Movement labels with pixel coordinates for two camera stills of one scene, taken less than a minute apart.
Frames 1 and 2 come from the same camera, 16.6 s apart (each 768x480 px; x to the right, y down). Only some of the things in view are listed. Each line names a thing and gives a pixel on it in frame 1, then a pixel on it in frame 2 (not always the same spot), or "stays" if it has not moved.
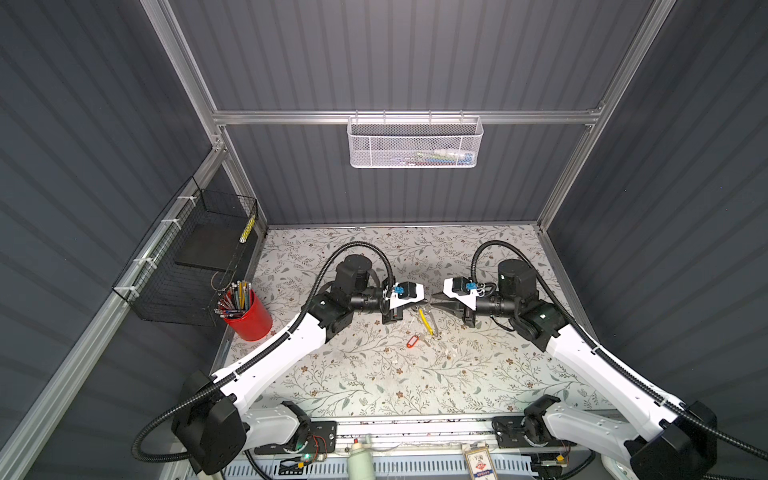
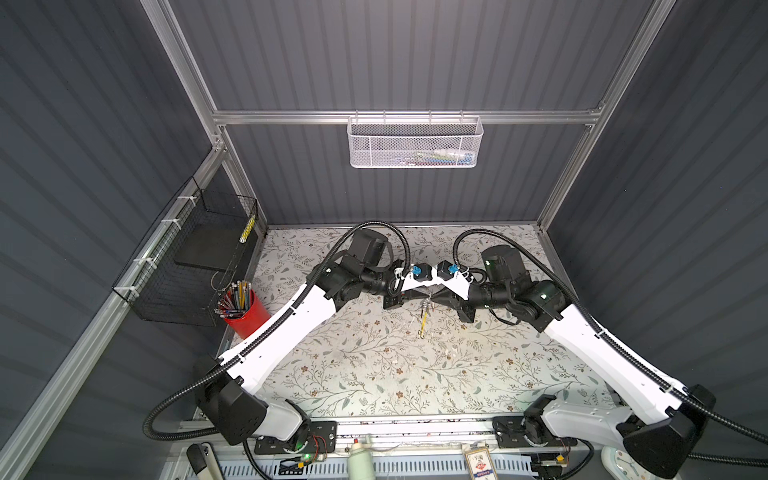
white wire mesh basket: x=414 y=142 stays
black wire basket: x=200 y=242 stays
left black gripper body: x=391 y=316 to x=393 y=300
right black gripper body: x=468 y=316 stays
